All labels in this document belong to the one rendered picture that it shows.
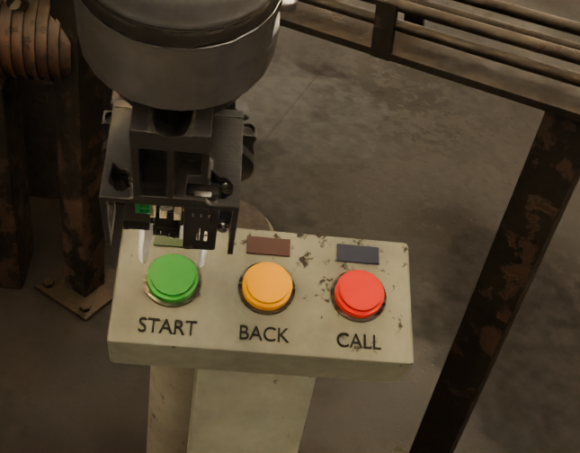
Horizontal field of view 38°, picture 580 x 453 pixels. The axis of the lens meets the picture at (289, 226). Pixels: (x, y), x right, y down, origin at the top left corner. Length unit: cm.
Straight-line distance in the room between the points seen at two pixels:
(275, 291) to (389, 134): 136
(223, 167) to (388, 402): 100
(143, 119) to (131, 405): 99
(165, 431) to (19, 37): 55
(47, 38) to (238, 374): 64
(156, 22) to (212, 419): 48
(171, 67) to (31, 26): 85
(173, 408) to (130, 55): 67
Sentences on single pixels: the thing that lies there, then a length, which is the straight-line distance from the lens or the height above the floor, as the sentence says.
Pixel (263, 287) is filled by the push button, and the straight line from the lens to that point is 66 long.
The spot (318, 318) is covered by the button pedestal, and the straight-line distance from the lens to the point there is 67.
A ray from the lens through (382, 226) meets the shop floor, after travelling 171.
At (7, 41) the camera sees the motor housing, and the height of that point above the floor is 49.
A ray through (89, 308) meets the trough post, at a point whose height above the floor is 1.
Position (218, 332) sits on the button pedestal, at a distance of 65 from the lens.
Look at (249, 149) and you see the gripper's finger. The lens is 50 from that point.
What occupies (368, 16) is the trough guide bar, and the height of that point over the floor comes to 70.
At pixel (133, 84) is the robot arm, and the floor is 88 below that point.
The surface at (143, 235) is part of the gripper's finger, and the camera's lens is 52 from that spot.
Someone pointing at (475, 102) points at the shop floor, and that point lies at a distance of 220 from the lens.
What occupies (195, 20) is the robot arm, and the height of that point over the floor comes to 92.
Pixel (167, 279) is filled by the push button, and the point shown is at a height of 61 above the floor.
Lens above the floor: 107
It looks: 40 degrees down
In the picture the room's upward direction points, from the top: 10 degrees clockwise
